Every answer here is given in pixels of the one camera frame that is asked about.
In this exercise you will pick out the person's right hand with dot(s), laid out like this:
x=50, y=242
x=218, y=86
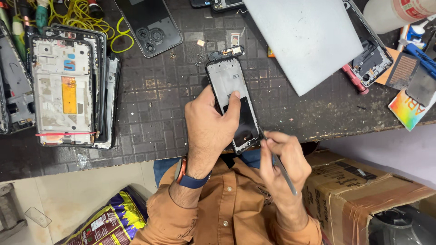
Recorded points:
x=289, y=166

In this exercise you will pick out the person's left hand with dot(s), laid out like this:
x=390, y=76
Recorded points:
x=206, y=129

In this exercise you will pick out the metal tweezers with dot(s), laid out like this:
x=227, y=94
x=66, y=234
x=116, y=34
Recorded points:
x=286, y=177

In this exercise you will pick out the black phone frame white inside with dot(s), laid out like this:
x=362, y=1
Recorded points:
x=226, y=76

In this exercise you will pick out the smartwatch with blue band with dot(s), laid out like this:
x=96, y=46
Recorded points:
x=190, y=180

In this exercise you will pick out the brown cardboard box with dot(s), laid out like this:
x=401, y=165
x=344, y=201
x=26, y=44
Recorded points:
x=347, y=190

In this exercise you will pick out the orange shirt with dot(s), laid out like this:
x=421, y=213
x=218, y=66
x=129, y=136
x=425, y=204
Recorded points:
x=235, y=211

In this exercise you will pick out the small black phone speaker module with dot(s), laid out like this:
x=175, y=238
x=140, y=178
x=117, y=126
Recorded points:
x=224, y=52

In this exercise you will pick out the small orange chip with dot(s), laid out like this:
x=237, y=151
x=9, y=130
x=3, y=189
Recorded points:
x=201, y=43

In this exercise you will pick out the pink screwdriver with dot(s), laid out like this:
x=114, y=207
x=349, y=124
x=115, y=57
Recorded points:
x=354, y=79

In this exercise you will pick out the black phone back cover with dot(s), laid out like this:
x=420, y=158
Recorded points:
x=150, y=27

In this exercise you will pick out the dark phones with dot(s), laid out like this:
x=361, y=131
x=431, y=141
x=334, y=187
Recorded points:
x=218, y=4

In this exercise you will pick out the grey white sheet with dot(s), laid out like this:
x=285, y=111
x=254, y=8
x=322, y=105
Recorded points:
x=306, y=40

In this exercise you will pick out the black round helmet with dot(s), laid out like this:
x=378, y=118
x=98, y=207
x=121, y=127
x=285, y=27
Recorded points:
x=402, y=228

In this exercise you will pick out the rainbow coloured card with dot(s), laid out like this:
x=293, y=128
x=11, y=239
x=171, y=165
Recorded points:
x=407, y=112

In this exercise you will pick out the purple yellow plastic bag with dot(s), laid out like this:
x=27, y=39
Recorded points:
x=109, y=221

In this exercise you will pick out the opened phone with mainboard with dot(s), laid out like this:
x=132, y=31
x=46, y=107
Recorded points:
x=373, y=58

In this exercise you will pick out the orange card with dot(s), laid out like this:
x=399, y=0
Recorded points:
x=388, y=64

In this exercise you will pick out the dark mesh stencil plate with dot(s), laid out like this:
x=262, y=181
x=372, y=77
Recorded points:
x=403, y=69

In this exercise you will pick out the grey metal plate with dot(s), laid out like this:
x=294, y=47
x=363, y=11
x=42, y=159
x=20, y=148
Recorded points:
x=422, y=88

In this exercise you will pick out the black red tool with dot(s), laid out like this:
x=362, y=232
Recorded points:
x=95, y=8

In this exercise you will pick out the blue utility knife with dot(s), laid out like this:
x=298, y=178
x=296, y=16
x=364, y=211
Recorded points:
x=422, y=58

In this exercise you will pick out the white blue glue tube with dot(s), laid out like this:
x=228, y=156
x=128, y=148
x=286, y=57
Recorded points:
x=417, y=32

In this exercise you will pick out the white bottle red label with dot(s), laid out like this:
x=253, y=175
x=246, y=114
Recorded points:
x=395, y=13

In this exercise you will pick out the clear glass screen protector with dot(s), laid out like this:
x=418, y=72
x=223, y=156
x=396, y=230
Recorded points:
x=38, y=217

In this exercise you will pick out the silver phone frame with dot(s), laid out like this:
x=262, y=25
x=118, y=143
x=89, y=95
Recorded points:
x=111, y=98

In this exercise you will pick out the phone frame with yellow sticker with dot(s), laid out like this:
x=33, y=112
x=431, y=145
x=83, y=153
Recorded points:
x=61, y=92

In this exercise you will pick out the grey opened phone frame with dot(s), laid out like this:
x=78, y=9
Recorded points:
x=15, y=85

